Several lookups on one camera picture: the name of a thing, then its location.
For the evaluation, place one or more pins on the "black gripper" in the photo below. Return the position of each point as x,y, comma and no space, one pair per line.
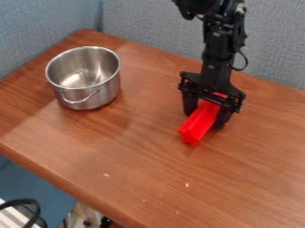
211,86

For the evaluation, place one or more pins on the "red star-shaped block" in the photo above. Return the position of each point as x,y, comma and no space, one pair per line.
198,123

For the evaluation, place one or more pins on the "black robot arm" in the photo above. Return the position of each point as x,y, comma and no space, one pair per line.
222,18

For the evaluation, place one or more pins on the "metal pot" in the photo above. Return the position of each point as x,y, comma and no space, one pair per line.
84,77

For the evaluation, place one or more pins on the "white striped object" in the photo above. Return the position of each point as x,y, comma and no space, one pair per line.
20,213

